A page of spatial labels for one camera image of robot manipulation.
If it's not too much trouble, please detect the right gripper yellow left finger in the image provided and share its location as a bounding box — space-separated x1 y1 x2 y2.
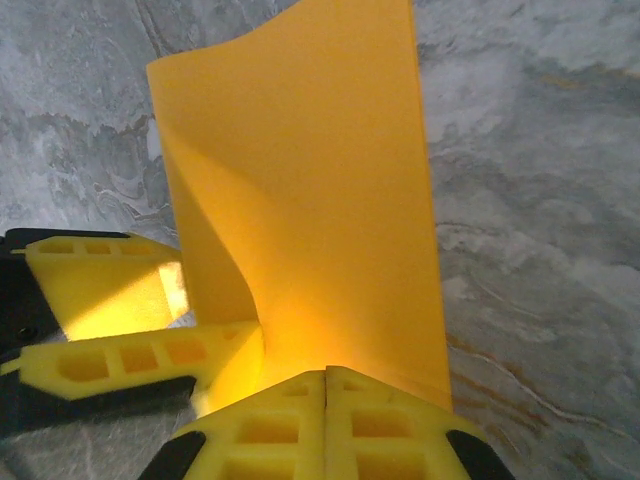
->
142 370 327 480

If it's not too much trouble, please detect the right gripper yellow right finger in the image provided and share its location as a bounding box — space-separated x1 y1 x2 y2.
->
324 364 504 480

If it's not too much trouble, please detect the yellow paper sheet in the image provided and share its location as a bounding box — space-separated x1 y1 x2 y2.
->
146 0 454 416

